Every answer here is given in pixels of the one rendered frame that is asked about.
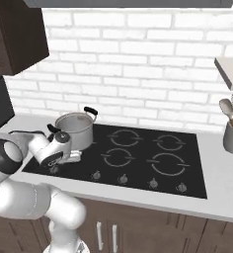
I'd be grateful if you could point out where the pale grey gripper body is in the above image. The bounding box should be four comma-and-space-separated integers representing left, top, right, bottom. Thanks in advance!
57, 149, 83, 165

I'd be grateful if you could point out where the brown cupboard door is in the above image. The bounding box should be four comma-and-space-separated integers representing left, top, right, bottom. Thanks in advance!
0, 215, 53, 253
107, 201, 172, 253
180, 213, 233, 253
76, 197, 109, 253

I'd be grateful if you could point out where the black hob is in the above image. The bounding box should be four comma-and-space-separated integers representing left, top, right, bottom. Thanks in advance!
22, 123, 208, 200

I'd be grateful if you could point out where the wooden spoon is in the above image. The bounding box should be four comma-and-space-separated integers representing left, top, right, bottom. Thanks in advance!
218, 98, 233, 128

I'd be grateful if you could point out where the grey extractor hood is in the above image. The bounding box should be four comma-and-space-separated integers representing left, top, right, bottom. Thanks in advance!
23, 0, 233, 9

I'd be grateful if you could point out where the silver pot with black handles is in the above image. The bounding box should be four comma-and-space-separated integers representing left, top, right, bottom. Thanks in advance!
46, 106, 99, 153

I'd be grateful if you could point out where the white cupboard handle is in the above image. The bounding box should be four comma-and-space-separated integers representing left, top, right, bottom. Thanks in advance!
111, 223, 118, 253
96, 220, 105, 252

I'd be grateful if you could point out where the dark brown wall cupboard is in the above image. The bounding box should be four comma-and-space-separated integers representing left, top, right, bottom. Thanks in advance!
0, 0, 50, 77

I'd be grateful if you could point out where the pale wall shelf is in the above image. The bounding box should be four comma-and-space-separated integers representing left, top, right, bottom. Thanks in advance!
213, 56, 233, 92

